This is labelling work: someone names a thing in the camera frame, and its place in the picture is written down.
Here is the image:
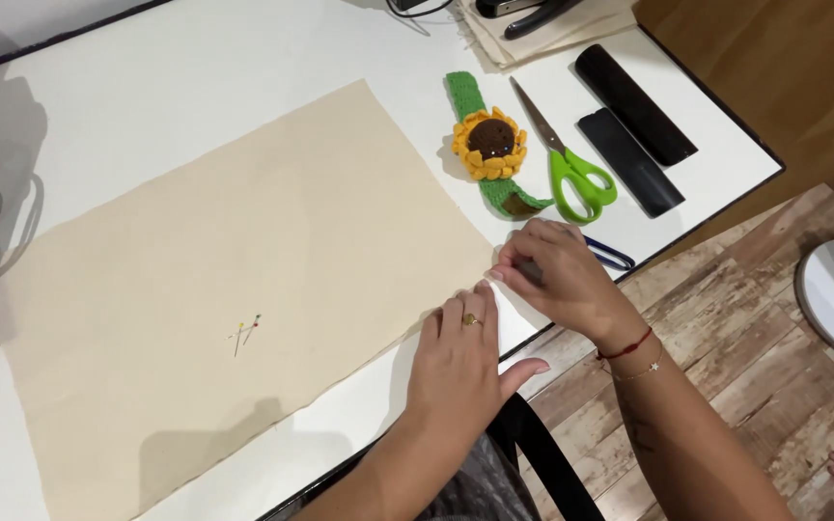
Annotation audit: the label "person's left hand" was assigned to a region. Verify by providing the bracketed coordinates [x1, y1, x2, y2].
[407, 281, 552, 437]

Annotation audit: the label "person's right hand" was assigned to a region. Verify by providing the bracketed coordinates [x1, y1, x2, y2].
[488, 217, 651, 357]

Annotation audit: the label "blue-handled small scissors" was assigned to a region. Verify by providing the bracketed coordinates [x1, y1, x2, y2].
[517, 235, 637, 285]

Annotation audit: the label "beige fabric sheet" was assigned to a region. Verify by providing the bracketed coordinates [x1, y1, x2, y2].
[0, 78, 499, 521]

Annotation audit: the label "person's grey patterned clothing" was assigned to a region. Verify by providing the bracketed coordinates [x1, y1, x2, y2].
[268, 433, 542, 521]

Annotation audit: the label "short black glossy bar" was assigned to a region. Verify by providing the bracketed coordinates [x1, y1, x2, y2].
[577, 108, 686, 219]

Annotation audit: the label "crochet sunflower pincushion wristband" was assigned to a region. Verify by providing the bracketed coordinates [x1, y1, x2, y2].
[445, 70, 556, 221]

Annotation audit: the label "long black glossy bar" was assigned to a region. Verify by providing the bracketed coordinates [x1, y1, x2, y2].
[574, 43, 699, 168]

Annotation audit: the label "folded beige cloth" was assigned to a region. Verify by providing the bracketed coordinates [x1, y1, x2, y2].
[453, 0, 639, 72]

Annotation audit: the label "black stapler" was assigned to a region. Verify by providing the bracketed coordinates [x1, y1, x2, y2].
[475, 0, 586, 41]

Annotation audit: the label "brown wooden panel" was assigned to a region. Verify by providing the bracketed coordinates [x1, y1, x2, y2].
[633, 0, 834, 250]

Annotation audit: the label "red string bracelet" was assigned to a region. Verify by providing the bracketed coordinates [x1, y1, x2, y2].
[595, 326, 654, 362]

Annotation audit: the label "green-handled scissors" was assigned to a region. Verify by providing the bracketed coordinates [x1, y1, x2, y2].
[509, 76, 619, 226]

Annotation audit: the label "thin gold chain bracelet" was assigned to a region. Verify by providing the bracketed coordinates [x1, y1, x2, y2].
[605, 340, 666, 383]

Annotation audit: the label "black strap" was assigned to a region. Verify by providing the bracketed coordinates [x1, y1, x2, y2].
[486, 393, 608, 521]

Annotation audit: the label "black cable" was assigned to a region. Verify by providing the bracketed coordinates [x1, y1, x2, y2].
[386, 0, 456, 20]

